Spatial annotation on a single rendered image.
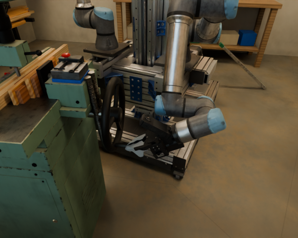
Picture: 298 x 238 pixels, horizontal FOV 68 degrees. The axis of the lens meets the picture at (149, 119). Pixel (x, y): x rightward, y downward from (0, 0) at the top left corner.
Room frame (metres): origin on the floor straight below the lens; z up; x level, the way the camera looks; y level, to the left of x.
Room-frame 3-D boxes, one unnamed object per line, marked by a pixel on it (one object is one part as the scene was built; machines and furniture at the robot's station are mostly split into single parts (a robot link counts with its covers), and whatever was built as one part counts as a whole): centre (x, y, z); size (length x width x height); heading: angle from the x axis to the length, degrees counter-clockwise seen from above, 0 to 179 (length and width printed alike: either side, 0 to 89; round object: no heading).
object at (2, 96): (0.86, 0.46, 0.92); 0.55 x 0.02 x 0.04; 174
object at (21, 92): (0.75, 0.41, 0.92); 0.25 x 0.02 x 0.05; 174
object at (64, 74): (0.73, 0.27, 0.99); 0.13 x 0.11 x 0.06; 174
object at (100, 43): (1.48, 0.29, 0.87); 0.15 x 0.15 x 0.10
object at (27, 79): (0.77, 0.40, 0.94); 0.20 x 0.02 x 0.08; 174
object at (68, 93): (0.73, 0.28, 0.91); 0.15 x 0.14 x 0.09; 174
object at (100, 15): (1.48, 0.29, 0.98); 0.13 x 0.12 x 0.14; 66
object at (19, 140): (0.74, 0.36, 0.87); 0.61 x 0.30 x 0.06; 174
